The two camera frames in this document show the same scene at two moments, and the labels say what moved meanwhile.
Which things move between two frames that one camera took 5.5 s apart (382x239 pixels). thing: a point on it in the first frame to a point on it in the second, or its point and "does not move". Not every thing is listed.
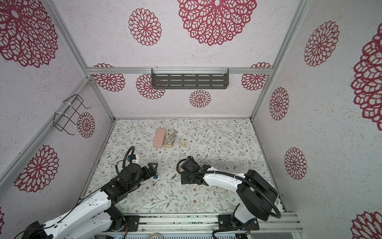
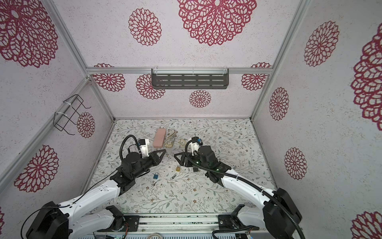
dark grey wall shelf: (190, 78) does not move
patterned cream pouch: (170, 138) does not move
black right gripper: (187, 173) to (188, 158)
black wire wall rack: (71, 106) does not move
